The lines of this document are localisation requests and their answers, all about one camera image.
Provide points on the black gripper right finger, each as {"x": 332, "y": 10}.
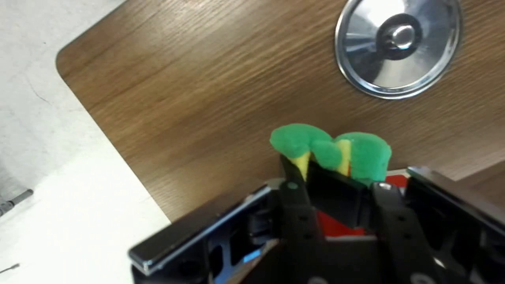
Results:
{"x": 400, "y": 231}

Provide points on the green and yellow plush toy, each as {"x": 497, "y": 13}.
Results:
{"x": 363, "y": 152}

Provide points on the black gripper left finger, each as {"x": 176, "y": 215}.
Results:
{"x": 297, "y": 222}

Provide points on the small metal bowl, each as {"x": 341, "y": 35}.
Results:
{"x": 415, "y": 68}

